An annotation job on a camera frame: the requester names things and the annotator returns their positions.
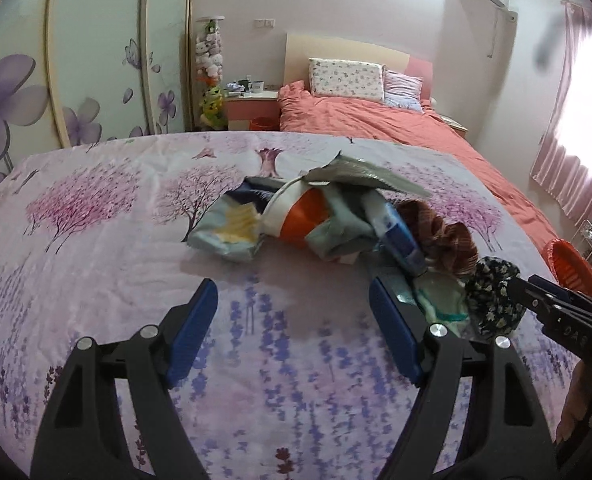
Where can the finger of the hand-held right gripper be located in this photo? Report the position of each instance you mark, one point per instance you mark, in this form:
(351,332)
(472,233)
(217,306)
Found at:
(560,291)
(523,292)

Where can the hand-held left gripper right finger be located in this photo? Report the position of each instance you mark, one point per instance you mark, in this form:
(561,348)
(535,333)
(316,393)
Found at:
(393,332)

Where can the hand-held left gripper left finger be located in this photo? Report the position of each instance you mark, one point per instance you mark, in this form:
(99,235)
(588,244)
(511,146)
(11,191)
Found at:
(191,332)

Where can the orange trash basket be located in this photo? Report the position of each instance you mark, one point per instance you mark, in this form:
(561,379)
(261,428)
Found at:
(573,272)

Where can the black floral scrunchie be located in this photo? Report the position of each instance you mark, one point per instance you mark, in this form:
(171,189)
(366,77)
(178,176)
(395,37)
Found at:
(490,295)

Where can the green teal sock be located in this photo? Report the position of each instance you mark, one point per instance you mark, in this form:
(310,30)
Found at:
(440,300)

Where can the person's right hand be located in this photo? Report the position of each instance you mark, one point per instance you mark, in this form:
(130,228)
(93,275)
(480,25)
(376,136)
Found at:
(583,402)

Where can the brown scrunchie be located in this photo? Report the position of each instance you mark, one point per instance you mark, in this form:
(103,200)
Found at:
(443,232)

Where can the pale green plastic bag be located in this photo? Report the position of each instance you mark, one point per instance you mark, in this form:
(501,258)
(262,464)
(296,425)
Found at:
(341,230)

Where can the floral printed blanket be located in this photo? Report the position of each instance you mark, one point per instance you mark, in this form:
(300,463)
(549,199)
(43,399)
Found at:
(101,240)

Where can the silver foil wrapper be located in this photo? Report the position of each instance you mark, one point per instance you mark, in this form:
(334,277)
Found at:
(360,172)

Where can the pink curtain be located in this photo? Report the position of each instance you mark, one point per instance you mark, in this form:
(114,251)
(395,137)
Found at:
(575,125)

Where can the beige nightstand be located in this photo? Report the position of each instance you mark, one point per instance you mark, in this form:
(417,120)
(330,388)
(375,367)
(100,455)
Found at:
(454,124)

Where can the coral red bedspread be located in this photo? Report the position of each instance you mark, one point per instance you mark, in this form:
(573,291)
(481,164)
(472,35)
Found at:
(405,135)

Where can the green plush toy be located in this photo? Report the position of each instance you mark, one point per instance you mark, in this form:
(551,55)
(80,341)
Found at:
(213,107)

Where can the pink nightstand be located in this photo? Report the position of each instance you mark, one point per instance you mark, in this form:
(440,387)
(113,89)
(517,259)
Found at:
(241,110)

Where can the striped pink pillow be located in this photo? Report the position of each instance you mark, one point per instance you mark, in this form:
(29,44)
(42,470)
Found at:
(403,90)

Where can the dark mug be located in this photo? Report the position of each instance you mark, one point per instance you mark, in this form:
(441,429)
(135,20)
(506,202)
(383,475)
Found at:
(243,85)

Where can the white mug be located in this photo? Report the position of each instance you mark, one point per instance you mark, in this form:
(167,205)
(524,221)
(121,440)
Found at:
(256,85)

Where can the floral white pillow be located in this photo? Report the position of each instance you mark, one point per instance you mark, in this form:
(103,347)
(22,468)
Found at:
(346,80)

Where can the clear tube of plush toys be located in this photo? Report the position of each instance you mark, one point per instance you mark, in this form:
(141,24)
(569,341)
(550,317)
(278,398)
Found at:
(209,50)

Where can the wardrobe with purple flowers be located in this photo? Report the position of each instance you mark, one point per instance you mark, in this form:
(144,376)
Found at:
(91,60)

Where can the beige headboard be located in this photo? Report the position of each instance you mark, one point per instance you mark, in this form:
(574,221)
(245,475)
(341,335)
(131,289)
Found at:
(296,55)

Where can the white wall switch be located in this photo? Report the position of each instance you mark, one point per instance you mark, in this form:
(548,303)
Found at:
(264,22)

